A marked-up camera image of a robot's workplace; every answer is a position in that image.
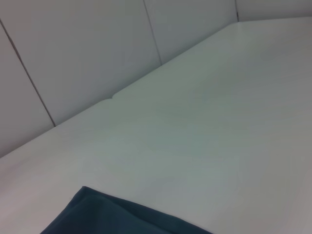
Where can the blue shirt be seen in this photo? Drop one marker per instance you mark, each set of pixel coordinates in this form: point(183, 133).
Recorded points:
point(109, 217)

